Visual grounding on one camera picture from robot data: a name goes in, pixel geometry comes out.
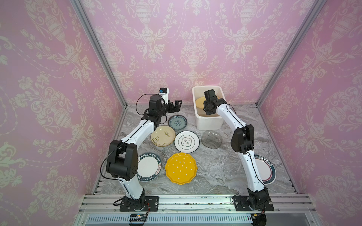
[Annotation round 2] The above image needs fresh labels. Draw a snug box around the white plate green lettered rim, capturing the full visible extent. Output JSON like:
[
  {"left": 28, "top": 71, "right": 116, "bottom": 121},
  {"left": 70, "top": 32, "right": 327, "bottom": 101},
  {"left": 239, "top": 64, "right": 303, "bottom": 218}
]
[{"left": 137, "top": 153, "right": 162, "bottom": 182}]

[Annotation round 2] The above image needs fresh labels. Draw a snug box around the aluminium right corner post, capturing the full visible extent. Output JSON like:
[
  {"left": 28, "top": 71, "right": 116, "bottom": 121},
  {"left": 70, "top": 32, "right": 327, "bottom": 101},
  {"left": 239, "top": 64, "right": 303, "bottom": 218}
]
[{"left": 255, "top": 0, "right": 327, "bottom": 109}]

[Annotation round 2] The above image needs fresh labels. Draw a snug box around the white vented strip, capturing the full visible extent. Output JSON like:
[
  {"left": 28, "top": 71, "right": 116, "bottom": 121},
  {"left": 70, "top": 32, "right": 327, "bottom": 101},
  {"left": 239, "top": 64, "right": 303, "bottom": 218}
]
[{"left": 84, "top": 213, "right": 252, "bottom": 226}]

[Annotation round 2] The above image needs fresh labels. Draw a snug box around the clear glass plate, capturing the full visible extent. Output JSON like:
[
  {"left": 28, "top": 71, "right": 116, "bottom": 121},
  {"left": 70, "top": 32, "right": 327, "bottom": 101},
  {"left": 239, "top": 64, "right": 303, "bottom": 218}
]
[{"left": 201, "top": 131, "right": 222, "bottom": 149}]

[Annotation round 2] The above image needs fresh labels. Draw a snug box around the cream plate with plant motif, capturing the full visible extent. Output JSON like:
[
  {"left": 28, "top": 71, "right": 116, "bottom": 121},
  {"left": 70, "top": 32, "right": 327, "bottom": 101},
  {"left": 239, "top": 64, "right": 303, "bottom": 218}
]
[{"left": 150, "top": 126, "right": 176, "bottom": 147}]

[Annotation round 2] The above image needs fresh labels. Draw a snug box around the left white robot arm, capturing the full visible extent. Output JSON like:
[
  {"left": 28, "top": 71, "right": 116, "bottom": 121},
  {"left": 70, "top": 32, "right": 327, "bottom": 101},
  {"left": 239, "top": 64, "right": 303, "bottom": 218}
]
[{"left": 101, "top": 93, "right": 183, "bottom": 211}]

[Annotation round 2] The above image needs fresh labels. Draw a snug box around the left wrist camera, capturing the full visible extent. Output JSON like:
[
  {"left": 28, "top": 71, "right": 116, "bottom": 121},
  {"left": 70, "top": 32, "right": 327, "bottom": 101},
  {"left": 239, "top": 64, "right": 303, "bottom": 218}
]
[{"left": 159, "top": 88, "right": 170, "bottom": 105}]

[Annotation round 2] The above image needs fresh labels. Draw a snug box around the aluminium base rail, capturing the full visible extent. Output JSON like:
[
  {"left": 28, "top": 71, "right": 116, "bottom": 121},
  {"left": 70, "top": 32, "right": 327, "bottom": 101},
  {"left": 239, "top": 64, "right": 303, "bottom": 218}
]
[{"left": 74, "top": 194, "right": 322, "bottom": 226}]

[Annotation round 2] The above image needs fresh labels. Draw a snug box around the aluminium left corner post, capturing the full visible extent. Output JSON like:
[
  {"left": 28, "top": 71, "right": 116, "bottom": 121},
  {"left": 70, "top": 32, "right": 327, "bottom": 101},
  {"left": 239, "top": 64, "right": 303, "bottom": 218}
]
[{"left": 70, "top": 0, "right": 127, "bottom": 108}]

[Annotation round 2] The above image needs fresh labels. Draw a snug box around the white plastic bin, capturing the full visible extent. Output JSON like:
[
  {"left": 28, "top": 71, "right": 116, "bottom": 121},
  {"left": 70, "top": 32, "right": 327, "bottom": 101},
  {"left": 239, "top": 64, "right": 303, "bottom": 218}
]
[{"left": 192, "top": 85, "right": 226, "bottom": 131}]

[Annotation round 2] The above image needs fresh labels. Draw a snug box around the white plate black rim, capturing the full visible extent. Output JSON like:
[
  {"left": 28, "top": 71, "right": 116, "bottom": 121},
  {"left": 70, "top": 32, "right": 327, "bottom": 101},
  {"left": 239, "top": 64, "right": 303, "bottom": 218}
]
[{"left": 174, "top": 131, "right": 200, "bottom": 153}]

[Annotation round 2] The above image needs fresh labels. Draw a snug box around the aluminium corner post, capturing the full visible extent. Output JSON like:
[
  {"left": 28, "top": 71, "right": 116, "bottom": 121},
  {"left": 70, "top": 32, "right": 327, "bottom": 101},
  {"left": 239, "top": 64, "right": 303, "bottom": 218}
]
[
  {"left": 70, "top": 0, "right": 127, "bottom": 108},
  {"left": 255, "top": 0, "right": 327, "bottom": 109}
]

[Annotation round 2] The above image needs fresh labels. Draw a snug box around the small teal patterned plate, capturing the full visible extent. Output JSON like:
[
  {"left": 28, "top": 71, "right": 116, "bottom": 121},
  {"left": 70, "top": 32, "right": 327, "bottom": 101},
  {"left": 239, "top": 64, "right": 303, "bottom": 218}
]
[{"left": 168, "top": 115, "right": 188, "bottom": 131}]

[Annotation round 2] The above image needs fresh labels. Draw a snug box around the yellow polka dot plate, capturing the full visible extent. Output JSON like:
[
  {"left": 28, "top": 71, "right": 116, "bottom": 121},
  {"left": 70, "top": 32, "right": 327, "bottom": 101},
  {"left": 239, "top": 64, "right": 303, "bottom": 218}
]
[{"left": 165, "top": 153, "right": 198, "bottom": 185}]

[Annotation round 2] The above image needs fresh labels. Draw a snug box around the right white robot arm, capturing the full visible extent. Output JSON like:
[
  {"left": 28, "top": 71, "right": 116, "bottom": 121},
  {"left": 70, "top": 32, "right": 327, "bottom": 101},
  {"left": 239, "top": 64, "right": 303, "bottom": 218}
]
[{"left": 204, "top": 98, "right": 274, "bottom": 211}]

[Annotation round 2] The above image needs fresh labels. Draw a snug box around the pale yellow round plate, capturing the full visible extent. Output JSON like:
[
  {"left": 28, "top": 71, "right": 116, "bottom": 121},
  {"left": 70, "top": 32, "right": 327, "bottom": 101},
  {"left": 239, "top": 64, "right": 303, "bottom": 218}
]
[{"left": 195, "top": 97, "right": 219, "bottom": 117}]

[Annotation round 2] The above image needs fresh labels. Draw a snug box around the white plate red green rim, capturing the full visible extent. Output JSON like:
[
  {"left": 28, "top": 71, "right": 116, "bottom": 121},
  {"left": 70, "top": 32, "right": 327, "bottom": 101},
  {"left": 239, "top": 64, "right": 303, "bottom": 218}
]
[{"left": 255, "top": 155, "right": 277, "bottom": 185}]

